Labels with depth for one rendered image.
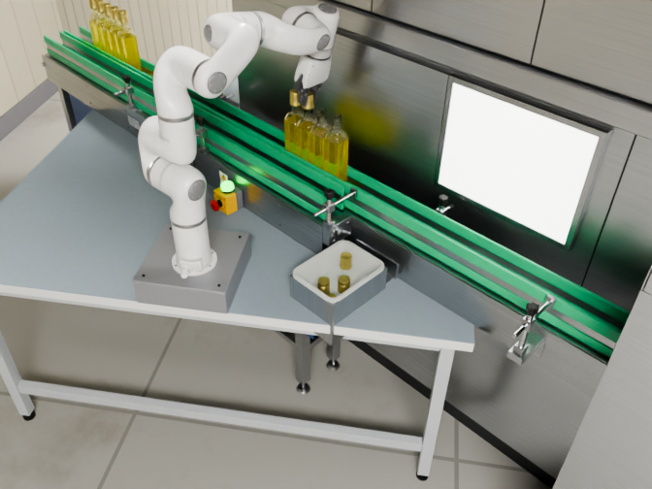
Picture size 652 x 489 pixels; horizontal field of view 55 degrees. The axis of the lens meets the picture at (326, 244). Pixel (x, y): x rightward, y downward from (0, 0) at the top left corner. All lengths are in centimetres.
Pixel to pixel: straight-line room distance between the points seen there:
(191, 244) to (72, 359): 122
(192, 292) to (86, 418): 99
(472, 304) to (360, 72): 74
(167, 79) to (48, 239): 83
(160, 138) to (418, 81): 70
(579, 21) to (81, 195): 165
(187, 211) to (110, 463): 112
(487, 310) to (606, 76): 64
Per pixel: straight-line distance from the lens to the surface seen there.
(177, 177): 161
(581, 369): 165
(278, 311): 176
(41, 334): 297
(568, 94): 156
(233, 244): 186
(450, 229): 177
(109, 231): 214
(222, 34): 150
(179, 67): 151
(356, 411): 247
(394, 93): 185
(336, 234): 186
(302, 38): 163
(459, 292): 173
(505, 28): 163
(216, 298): 173
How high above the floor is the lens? 199
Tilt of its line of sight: 39 degrees down
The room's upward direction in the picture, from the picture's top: 1 degrees clockwise
